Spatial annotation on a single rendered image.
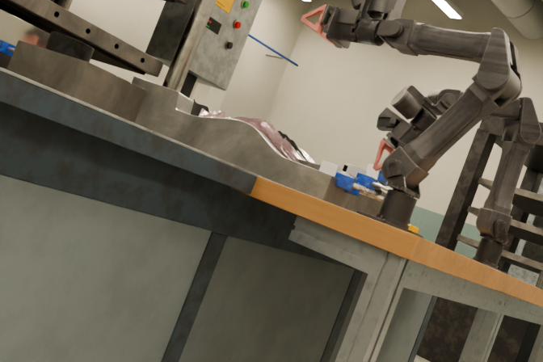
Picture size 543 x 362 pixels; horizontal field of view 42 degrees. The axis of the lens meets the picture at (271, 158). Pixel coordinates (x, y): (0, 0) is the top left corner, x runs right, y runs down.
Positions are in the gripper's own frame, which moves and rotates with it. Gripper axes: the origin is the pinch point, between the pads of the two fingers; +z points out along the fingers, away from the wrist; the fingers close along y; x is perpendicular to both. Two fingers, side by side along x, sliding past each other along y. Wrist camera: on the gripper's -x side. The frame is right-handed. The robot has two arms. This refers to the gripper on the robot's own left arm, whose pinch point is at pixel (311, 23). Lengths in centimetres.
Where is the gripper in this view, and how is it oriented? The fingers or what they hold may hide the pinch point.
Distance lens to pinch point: 172.8
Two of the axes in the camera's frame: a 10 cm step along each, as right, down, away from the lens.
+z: -7.6, -2.3, 6.1
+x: -3.3, 9.4, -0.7
